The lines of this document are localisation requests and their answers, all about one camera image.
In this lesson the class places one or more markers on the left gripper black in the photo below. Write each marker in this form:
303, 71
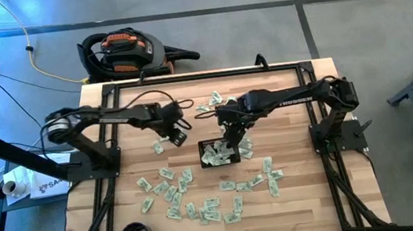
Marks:
172, 120

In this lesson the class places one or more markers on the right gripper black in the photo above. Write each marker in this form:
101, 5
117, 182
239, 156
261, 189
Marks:
234, 116

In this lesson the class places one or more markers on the black slotted plastic basket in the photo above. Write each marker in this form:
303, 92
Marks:
200, 148

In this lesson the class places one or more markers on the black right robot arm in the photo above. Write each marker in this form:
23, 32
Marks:
295, 98

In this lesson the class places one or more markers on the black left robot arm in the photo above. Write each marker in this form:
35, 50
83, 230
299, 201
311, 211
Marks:
120, 118

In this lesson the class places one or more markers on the black orange shop vacuum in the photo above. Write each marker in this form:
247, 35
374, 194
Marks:
128, 54

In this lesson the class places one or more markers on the white printed paper sheet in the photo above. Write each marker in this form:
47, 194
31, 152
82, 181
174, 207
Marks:
51, 187

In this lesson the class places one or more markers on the black desk support beam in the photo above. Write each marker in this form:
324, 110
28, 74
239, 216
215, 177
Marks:
10, 153

